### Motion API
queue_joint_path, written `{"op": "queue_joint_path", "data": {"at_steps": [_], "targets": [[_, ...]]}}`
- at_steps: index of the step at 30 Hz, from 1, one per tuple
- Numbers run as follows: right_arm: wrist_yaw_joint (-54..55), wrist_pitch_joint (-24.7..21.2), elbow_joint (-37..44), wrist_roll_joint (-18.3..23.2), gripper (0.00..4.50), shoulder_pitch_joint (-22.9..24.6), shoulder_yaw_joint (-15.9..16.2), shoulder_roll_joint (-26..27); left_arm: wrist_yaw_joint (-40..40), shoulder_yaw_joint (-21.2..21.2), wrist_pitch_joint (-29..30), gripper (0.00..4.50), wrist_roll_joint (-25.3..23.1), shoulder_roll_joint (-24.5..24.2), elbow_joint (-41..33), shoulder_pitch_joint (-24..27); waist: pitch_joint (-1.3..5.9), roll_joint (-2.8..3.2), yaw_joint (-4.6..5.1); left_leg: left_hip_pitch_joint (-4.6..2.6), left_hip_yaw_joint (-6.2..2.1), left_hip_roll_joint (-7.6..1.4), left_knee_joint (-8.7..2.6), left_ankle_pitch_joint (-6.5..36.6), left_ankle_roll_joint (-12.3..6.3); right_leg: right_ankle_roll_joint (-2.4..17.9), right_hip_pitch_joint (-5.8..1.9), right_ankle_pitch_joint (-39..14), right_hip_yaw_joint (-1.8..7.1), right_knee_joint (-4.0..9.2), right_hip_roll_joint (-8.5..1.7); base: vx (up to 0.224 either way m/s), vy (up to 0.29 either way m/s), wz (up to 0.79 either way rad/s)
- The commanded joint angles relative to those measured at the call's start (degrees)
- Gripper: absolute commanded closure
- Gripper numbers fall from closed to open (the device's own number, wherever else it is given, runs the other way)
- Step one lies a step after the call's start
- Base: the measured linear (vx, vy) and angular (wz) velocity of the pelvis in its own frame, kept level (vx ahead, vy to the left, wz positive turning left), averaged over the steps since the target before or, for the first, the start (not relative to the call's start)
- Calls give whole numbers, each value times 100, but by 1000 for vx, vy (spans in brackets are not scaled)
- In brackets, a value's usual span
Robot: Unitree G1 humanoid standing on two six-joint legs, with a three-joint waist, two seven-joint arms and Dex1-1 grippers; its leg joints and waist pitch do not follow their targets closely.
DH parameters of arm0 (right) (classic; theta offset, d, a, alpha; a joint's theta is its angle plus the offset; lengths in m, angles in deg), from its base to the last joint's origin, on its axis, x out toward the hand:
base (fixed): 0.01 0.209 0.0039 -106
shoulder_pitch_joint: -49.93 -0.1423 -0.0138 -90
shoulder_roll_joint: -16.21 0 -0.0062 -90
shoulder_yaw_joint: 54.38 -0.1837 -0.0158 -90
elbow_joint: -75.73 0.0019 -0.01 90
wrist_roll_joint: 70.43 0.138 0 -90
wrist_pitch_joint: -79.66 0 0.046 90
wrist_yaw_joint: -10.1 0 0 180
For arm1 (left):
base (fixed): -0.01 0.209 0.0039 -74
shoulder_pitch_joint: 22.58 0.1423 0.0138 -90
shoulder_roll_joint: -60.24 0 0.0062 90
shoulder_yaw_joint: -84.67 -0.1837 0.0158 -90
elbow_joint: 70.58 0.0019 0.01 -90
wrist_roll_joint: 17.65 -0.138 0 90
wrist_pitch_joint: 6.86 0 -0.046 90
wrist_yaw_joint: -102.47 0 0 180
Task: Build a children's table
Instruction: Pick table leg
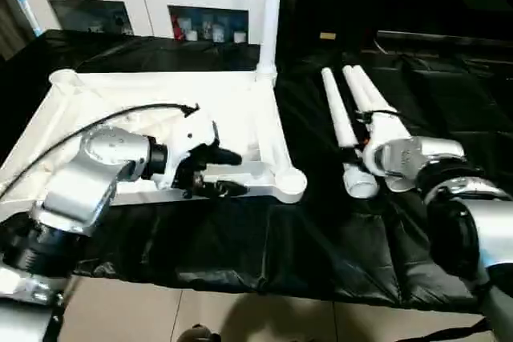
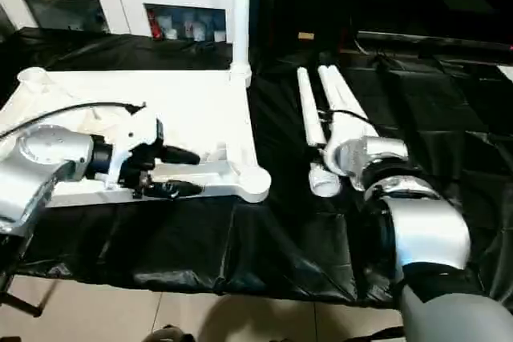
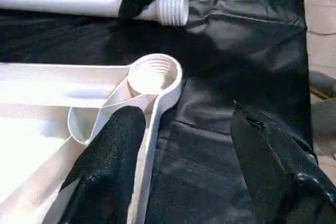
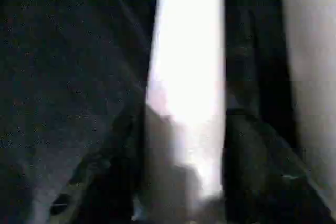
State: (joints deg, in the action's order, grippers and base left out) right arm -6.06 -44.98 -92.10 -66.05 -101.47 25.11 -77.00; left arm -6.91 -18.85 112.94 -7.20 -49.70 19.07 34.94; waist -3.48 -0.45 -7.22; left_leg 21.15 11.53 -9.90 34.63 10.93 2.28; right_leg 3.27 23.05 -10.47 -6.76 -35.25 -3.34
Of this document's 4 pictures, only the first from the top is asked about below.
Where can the white plastic table top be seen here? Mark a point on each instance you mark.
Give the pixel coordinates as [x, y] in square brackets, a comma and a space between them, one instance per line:
[140, 89]

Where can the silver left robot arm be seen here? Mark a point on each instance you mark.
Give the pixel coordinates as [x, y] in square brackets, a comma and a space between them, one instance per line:
[88, 178]

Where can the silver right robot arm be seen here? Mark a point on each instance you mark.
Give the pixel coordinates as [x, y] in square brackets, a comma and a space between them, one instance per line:
[461, 182]

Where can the black cloth mat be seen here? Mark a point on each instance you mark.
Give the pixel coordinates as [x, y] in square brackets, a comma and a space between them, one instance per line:
[260, 246]

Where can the small tan label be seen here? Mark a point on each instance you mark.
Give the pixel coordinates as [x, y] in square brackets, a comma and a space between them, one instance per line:
[327, 35]

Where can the red bottle in cabinet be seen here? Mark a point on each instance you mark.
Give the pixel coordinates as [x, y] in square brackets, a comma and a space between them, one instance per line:
[174, 27]

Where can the dark round robot part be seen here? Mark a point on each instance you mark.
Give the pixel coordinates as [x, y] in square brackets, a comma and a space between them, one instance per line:
[199, 335]

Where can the black metal stand leg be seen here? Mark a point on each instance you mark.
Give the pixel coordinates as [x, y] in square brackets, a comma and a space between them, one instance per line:
[59, 310]

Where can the grey curtain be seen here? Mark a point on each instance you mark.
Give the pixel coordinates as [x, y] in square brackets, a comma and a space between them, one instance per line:
[14, 25]

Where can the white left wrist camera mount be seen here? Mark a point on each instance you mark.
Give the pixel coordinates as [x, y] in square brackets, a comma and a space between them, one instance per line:
[192, 129]

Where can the dark metal rail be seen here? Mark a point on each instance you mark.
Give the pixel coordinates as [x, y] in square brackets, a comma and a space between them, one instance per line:
[441, 37]

